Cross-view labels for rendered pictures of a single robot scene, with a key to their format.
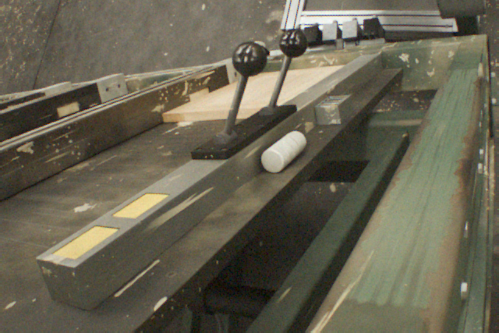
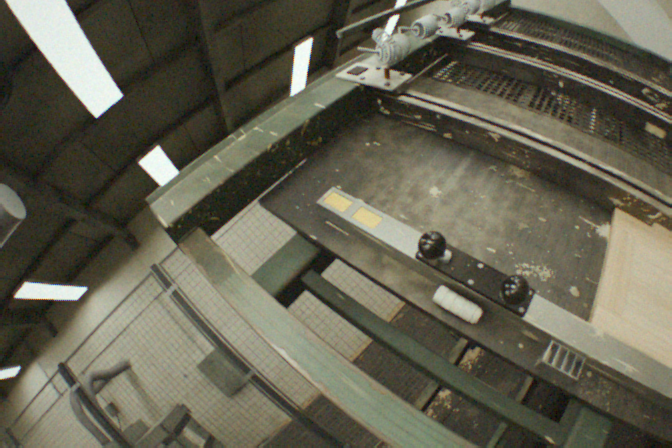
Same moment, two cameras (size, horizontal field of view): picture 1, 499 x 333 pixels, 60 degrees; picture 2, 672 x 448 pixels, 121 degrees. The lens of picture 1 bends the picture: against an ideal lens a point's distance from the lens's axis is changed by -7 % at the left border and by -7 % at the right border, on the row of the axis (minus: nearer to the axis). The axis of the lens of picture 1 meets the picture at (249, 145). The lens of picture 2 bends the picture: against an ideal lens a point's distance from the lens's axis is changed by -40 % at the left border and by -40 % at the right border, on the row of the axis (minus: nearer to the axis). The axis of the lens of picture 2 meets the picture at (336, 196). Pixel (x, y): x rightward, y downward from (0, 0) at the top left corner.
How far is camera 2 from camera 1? 0.60 m
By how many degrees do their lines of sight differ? 91
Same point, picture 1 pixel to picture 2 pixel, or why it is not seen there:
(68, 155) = (519, 161)
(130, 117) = (586, 184)
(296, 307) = (327, 298)
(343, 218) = (404, 344)
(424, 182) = (284, 331)
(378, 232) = (259, 294)
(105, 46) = not seen: outside the picture
